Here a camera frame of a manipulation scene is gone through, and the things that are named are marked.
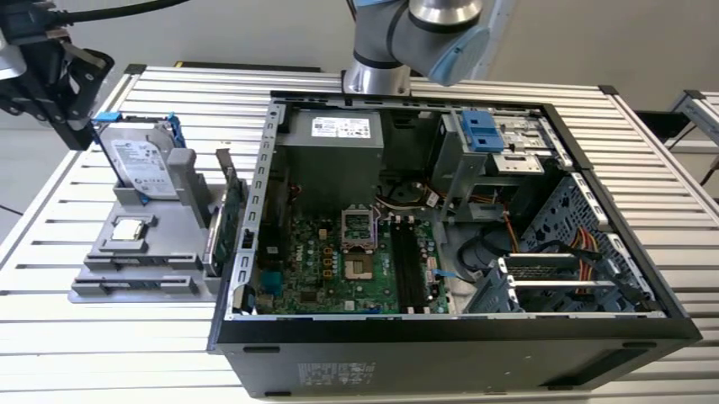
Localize silver drive cage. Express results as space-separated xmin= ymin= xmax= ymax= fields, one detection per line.
xmin=435 ymin=107 xmax=573 ymax=222

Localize thick black camera cable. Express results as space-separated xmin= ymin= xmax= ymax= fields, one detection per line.
xmin=0 ymin=0 xmax=189 ymax=45

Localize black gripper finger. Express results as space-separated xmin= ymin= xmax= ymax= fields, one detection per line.
xmin=60 ymin=41 xmax=117 ymax=124
xmin=50 ymin=100 xmax=96 ymax=152

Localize black open PC case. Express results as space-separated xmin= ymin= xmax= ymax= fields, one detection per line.
xmin=205 ymin=90 xmax=704 ymax=399

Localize perforated metal disk bay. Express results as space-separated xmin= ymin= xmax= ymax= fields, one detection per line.
xmin=463 ymin=170 xmax=669 ymax=316

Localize black cable loop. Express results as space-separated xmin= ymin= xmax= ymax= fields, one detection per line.
xmin=457 ymin=229 xmax=507 ymax=284

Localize hard disk in blue carrier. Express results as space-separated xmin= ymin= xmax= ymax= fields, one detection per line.
xmin=89 ymin=109 xmax=189 ymax=204

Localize CPU socket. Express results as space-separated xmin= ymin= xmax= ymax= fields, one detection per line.
xmin=343 ymin=252 xmax=376 ymax=282

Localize green graphics card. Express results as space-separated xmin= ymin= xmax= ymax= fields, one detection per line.
xmin=201 ymin=146 xmax=252 ymax=279

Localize metal socket cover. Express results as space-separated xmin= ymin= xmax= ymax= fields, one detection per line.
xmin=340 ymin=204 xmax=376 ymax=253

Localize black round cooler fan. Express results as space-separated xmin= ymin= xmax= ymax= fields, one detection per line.
xmin=384 ymin=179 xmax=431 ymax=206

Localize grey power supply unit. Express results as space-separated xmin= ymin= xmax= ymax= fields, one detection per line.
xmin=278 ymin=108 xmax=387 ymax=207

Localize black bar with yellow end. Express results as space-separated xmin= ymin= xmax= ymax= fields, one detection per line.
xmin=172 ymin=60 xmax=323 ymax=72

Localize silver CPU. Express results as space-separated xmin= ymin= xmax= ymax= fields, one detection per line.
xmin=109 ymin=218 xmax=150 ymax=242

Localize grey parts rack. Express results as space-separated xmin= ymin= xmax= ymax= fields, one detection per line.
xmin=66 ymin=146 xmax=225 ymax=304

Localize blue drive bay latch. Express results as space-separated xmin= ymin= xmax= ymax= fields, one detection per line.
xmin=459 ymin=109 xmax=501 ymax=153

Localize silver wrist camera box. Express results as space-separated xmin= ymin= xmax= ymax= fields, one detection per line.
xmin=0 ymin=40 xmax=26 ymax=81

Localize aluminium frame table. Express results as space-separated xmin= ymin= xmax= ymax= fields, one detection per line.
xmin=665 ymin=88 xmax=719 ymax=153

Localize green motherboard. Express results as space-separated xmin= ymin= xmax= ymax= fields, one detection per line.
xmin=254 ymin=210 xmax=453 ymax=316

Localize black RAM slot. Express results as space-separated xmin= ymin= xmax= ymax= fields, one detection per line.
xmin=404 ymin=215 xmax=427 ymax=315
xmin=397 ymin=215 xmax=419 ymax=315
xmin=391 ymin=215 xmax=411 ymax=315

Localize orange yellow power wires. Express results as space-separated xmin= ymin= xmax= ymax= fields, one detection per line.
xmin=567 ymin=226 xmax=608 ymax=295

